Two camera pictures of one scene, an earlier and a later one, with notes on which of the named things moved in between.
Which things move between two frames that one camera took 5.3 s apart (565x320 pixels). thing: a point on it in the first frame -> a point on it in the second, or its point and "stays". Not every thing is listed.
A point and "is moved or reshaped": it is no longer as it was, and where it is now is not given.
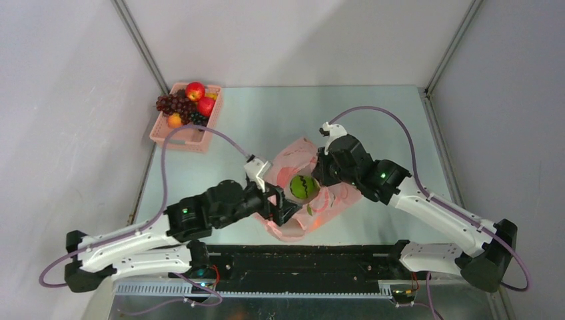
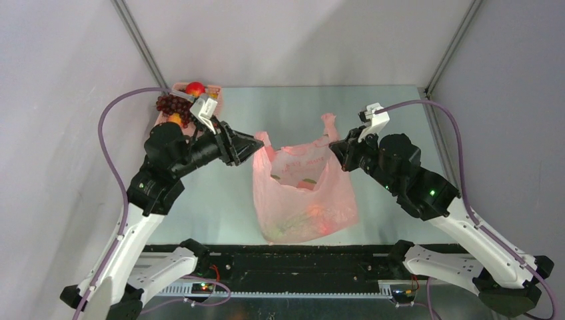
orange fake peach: [174, 121] stays
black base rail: [342, 267] stays
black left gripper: [287, 207] -> [234, 147]
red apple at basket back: [194, 91] stays
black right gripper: [319, 172] -> [346, 151]
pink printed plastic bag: [298, 157] is moved or reshaped
